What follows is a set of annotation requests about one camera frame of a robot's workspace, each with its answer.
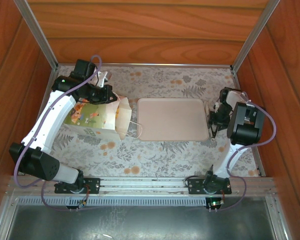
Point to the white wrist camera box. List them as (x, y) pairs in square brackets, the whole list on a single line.
[(217, 104), (103, 76)]

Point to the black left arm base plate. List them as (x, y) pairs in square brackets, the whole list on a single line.
[(93, 185)]

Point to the grey metal sheet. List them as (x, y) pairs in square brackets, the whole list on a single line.
[(140, 222)]

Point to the aluminium frame bar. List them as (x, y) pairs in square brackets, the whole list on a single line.
[(277, 217), (5, 217)]

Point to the white printed paper bag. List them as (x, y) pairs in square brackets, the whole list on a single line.
[(95, 117)]

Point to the aluminium frame post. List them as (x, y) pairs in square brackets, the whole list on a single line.
[(256, 32), (37, 32)]

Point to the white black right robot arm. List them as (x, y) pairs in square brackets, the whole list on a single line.
[(247, 125)]

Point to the floral patterned table mat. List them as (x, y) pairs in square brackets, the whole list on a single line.
[(152, 155)]

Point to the pink plastic tray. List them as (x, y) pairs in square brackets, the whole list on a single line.
[(170, 120)]

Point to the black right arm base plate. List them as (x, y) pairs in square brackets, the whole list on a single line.
[(195, 186)]

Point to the aluminium extrusion rail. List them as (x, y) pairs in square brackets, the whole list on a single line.
[(140, 183)]

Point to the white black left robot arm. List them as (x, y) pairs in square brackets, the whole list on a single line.
[(50, 120)]

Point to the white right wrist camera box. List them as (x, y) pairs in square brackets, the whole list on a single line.
[(217, 104)]

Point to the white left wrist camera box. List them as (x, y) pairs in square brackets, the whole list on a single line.
[(103, 76)]

